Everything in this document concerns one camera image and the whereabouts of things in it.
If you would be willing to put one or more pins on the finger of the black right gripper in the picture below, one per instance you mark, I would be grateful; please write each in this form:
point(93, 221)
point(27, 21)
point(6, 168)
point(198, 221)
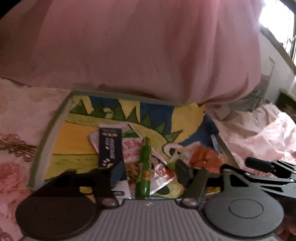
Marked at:
point(278, 168)
point(272, 183)

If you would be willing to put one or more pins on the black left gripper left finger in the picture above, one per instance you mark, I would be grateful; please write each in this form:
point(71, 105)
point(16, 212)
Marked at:
point(104, 180)

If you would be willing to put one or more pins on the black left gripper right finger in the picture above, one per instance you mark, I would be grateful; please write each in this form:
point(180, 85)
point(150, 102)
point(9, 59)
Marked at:
point(193, 180)

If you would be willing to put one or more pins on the orange snack bag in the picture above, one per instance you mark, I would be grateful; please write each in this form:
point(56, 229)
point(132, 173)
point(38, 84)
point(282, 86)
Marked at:
point(205, 158)

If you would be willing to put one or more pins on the green snack stick packet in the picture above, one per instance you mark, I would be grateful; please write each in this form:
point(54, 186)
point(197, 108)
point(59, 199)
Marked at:
point(142, 188)

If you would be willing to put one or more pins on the black and white snack sachet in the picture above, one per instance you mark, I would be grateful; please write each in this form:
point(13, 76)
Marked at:
point(110, 147)

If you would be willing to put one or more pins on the grey cardboard tray with dinosaur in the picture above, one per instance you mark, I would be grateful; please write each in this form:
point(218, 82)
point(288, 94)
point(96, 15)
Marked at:
point(92, 130)

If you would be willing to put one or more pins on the dark bedside cabinet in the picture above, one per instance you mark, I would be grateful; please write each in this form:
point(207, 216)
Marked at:
point(286, 102)

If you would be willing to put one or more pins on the floral pink bed sheet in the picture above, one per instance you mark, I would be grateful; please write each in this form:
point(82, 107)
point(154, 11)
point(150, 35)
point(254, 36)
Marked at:
point(265, 133)

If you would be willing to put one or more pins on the pink curtain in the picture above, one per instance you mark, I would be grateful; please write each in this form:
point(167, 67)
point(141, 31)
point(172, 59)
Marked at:
point(183, 51)

